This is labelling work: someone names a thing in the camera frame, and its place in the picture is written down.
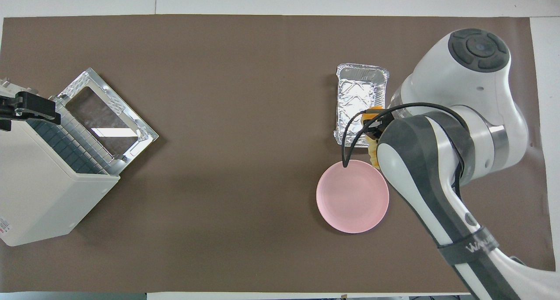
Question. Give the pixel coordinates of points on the cream toaster oven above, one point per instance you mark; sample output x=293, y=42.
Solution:
x=43, y=190

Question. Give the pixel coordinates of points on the aluminium foil tray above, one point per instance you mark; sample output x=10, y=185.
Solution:
x=358, y=94

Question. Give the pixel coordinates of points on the pink round plate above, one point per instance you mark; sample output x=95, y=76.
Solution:
x=352, y=197

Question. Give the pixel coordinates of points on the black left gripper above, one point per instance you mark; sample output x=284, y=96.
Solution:
x=8, y=107

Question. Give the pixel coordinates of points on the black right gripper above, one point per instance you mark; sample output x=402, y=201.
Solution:
x=387, y=116

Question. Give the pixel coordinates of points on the yellow ridged bread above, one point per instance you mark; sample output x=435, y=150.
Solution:
x=374, y=155

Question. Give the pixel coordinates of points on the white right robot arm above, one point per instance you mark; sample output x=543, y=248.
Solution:
x=463, y=116

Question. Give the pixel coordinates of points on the glass oven door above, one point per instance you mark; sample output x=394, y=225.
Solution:
x=107, y=112

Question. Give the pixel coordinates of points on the brown table mat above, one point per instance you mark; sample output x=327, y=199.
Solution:
x=240, y=116

